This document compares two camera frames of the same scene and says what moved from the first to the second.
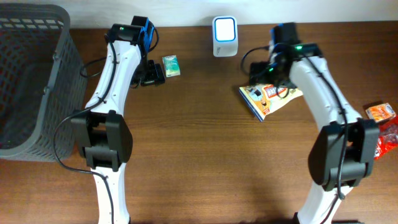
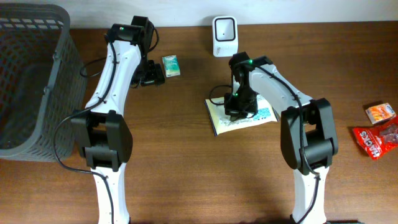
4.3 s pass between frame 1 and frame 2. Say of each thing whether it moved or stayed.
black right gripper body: moved
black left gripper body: stayed
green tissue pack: stayed
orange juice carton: stayed
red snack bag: stayed
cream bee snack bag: moved
